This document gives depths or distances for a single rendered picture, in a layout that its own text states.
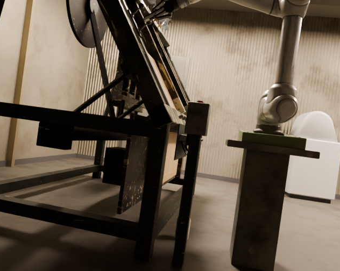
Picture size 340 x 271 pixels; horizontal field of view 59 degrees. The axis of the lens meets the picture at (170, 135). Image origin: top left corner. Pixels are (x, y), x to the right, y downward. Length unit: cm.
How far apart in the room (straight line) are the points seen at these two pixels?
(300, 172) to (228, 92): 186
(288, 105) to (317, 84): 421
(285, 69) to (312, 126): 333
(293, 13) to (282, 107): 52
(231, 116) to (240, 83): 63
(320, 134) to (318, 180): 70
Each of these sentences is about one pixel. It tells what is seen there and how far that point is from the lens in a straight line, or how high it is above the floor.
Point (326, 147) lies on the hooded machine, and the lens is 513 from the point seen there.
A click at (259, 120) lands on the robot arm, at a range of 198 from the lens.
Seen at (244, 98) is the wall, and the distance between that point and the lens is 566.
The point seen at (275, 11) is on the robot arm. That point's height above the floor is 155.
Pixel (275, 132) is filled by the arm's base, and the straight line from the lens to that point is 195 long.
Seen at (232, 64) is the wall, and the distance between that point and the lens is 576.
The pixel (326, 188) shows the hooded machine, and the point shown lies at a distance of 519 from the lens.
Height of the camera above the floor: 75
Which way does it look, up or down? 1 degrees down
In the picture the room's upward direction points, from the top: 8 degrees clockwise
